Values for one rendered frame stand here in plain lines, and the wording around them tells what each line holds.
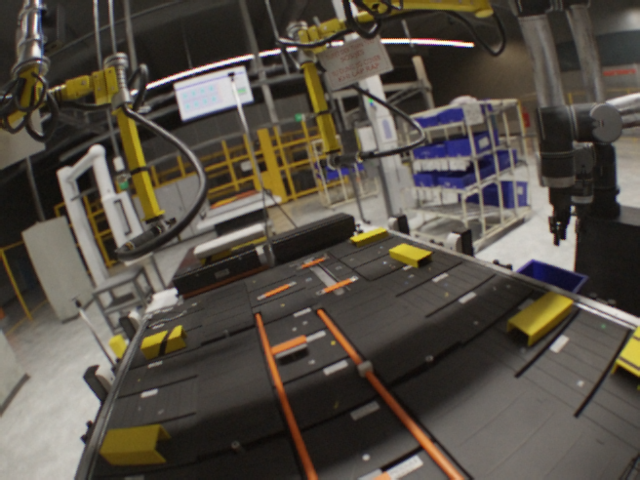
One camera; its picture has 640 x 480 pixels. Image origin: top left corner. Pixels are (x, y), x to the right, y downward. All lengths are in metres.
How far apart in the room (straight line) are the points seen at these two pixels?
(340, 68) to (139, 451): 1.61
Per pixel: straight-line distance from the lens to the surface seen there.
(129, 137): 1.26
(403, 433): 0.51
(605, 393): 0.59
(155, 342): 0.98
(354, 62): 1.52
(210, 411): 0.67
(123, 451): 0.67
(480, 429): 0.50
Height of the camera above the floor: 1.43
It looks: 16 degrees down
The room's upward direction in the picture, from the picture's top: 16 degrees counter-clockwise
